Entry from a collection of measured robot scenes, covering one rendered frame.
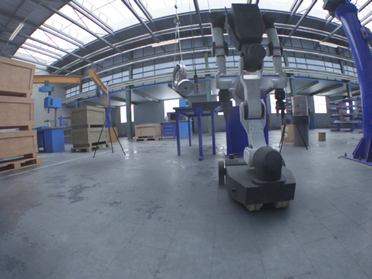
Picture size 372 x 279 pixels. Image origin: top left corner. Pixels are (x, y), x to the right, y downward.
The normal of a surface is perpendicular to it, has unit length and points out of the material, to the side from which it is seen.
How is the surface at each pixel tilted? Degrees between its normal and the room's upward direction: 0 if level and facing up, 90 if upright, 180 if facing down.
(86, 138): 90
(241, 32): 105
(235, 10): 90
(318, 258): 0
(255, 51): 90
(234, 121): 90
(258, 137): 60
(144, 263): 0
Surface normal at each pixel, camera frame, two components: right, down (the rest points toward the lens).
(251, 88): -0.17, 0.25
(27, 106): 0.97, -0.04
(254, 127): -0.18, -0.43
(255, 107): -0.18, 0.01
